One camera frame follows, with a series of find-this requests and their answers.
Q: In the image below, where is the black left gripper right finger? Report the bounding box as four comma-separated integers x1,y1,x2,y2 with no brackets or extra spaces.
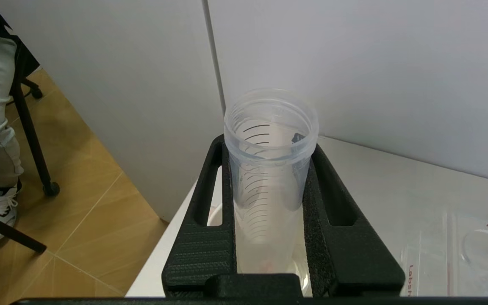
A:
302,144,405,298

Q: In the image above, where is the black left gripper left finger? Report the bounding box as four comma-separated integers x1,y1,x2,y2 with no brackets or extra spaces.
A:
161,135,304,298

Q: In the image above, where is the clear acrylic test tube rack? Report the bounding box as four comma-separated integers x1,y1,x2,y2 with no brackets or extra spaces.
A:
399,210,488,297

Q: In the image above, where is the black chair base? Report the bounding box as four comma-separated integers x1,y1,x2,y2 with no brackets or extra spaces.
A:
0,0,60,255

